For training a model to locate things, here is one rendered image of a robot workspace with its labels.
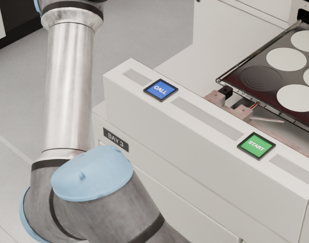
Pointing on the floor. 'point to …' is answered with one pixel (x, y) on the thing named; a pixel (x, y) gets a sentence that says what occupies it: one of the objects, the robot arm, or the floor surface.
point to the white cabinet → (184, 195)
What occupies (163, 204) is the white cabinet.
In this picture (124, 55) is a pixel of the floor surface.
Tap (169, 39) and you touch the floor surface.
